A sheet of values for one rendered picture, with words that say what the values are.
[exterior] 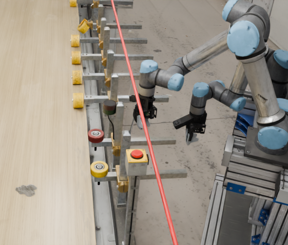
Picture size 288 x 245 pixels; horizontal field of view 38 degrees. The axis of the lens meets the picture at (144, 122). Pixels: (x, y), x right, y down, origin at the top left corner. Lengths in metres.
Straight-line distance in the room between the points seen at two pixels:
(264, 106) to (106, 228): 0.92
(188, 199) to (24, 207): 1.60
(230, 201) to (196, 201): 0.34
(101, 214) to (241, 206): 1.09
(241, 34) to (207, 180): 1.88
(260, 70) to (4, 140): 1.21
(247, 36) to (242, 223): 1.48
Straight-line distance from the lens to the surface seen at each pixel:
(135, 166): 1.50
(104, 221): 2.08
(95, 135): 2.11
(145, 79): 1.84
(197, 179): 3.29
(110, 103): 1.97
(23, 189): 1.85
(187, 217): 3.00
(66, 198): 1.80
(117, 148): 2.09
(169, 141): 2.20
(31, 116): 2.26
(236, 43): 1.60
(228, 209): 2.83
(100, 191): 2.22
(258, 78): 1.67
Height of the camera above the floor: 2.19
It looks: 35 degrees down
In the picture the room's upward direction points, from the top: 6 degrees clockwise
